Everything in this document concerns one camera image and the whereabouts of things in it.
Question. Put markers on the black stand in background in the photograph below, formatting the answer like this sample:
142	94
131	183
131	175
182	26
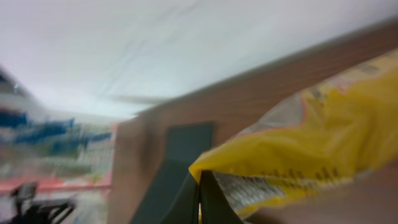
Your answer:
30	211

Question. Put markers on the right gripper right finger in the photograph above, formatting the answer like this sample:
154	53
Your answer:
215	208

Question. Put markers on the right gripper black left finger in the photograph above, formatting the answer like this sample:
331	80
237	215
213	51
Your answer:
185	207

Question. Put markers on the yellow Hacks candy bag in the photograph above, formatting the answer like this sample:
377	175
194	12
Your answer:
317	140

